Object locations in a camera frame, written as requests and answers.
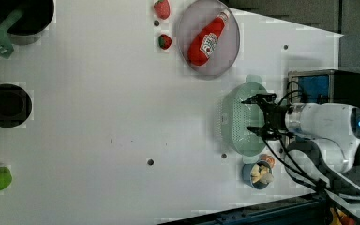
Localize red ketchup bottle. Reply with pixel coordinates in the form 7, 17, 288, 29
187, 9, 230, 66

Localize black round pot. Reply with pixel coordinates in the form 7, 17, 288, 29
0, 0, 56, 36

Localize green toy pear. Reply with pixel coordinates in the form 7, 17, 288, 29
0, 167, 12, 191

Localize green plastic strainer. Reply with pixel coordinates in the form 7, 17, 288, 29
219, 75, 267, 164

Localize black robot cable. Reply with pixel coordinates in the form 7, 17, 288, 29
261, 80, 326, 191

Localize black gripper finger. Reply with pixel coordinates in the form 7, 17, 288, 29
247, 126, 273, 137
242, 93, 277, 104

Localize blue bowl with food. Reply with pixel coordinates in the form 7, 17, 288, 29
242, 160, 274, 189

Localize green plastic spatula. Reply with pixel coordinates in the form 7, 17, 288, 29
0, 8, 23, 59

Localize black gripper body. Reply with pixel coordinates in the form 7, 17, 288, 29
262, 102, 290, 141

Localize black toaster oven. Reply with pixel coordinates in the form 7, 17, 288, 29
287, 69, 360, 109

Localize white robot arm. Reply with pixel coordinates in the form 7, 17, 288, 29
242, 93, 360, 223

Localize grey round plate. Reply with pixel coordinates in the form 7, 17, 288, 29
175, 0, 240, 80

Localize small red toy strawberry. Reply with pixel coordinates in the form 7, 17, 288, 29
158, 34, 172, 50

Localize orange slice toy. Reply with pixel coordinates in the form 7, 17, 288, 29
260, 154, 276, 168

